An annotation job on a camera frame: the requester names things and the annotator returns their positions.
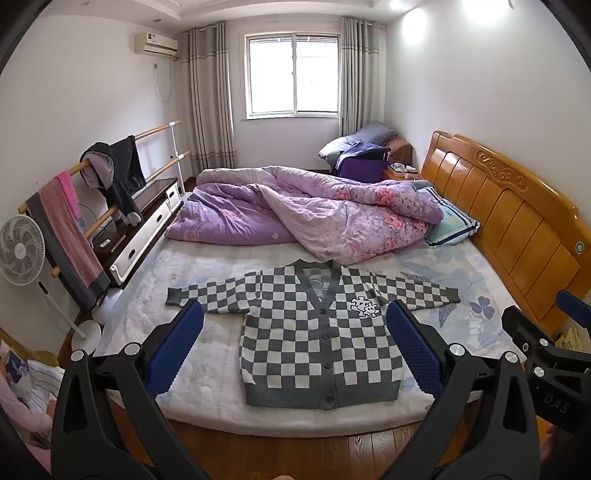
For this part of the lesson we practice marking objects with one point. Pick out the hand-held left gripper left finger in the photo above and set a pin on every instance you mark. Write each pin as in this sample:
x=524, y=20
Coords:
x=178, y=344

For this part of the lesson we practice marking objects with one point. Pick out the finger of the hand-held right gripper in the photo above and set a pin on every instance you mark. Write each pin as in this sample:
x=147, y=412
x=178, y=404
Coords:
x=524, y=330
x=575, y=302

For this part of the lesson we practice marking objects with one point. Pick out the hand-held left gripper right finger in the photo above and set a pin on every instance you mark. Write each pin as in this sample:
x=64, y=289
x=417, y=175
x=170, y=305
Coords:
x=413, y=344

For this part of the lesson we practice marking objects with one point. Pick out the grey white checkered cardigan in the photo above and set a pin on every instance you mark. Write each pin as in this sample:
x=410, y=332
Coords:
x=295, y=350

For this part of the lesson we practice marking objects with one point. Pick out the yellow bag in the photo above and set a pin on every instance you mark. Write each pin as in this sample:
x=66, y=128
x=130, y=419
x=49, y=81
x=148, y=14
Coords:
x=570, y=340

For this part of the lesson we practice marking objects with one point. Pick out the white floral bed sheet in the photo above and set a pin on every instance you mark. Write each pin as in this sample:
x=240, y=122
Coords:
x=203, y=277

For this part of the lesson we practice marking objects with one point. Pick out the wooden headboard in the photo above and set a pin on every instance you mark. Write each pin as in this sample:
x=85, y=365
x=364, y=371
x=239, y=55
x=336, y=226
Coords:
x=508, y=217

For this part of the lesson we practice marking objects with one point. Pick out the white dark-topped cabinet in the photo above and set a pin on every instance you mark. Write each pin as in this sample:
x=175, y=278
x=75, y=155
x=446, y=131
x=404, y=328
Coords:
x=147, y=221

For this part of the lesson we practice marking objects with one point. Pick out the teal striped pillow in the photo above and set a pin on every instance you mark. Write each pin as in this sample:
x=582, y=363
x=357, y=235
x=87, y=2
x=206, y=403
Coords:
x=455, y=224

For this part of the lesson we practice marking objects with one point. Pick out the purple floral quilt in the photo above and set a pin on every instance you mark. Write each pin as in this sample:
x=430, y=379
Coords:
x=221, y=217

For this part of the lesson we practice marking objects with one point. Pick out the pink grey towel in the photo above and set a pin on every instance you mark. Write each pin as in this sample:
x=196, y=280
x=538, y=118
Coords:
x=60, y=272

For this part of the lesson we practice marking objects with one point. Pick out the pink cloth pile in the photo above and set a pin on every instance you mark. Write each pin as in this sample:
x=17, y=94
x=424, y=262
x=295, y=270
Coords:
x=21, y=406

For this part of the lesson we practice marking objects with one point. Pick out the wooden nightstand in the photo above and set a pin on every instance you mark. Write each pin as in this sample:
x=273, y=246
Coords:
x=397, y=174

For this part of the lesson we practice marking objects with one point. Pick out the dark hooded jacket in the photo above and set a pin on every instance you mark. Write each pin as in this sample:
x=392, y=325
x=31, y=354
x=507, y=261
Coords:
x=124, y=170

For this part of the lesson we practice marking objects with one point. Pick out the white standing fan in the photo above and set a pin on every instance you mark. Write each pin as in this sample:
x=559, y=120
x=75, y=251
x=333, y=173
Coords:
x=18, y=251

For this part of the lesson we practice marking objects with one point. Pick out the purple storage bag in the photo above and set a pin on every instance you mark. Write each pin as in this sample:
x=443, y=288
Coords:
x=362, y=164

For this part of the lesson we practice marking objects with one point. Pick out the brown pillow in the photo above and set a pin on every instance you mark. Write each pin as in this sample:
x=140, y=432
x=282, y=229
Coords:
x=400, y=147

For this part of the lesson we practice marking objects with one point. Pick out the wooden bar drying rack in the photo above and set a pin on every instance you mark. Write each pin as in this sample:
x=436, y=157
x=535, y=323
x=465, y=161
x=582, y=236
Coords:
x=157, y=130

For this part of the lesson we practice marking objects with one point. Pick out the grey striped curtain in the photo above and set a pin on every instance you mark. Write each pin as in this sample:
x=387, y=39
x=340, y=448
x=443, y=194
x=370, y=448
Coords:
x=362, y=74
x=207, y=97

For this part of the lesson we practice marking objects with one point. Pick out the white framed window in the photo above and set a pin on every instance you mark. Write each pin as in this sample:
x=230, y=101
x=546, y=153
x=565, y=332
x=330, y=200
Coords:
x=293, y=74

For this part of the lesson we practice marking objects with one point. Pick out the white air conditioner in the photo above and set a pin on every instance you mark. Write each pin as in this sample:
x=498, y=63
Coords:
x=156, y=45

